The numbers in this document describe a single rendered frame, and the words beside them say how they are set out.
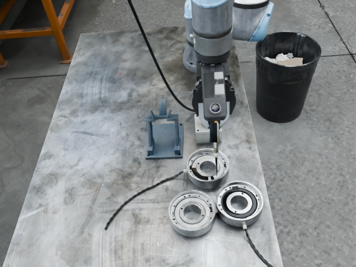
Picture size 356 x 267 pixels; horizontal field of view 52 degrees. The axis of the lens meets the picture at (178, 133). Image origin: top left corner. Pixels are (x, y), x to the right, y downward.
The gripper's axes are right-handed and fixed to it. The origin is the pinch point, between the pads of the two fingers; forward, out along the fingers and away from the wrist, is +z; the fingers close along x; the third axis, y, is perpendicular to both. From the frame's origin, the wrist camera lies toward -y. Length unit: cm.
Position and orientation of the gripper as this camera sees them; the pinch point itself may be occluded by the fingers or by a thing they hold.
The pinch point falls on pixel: (214, 126)
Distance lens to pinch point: 85.8
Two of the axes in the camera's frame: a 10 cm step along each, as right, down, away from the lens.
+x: -10.0, 0.3, 0.8
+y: 0.3, -7.2, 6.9
